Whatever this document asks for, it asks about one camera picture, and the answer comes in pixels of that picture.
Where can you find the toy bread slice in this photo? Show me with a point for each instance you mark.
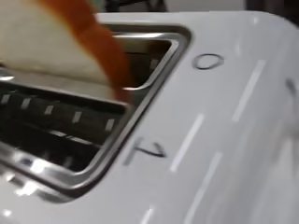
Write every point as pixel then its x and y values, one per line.
pixel 46 40

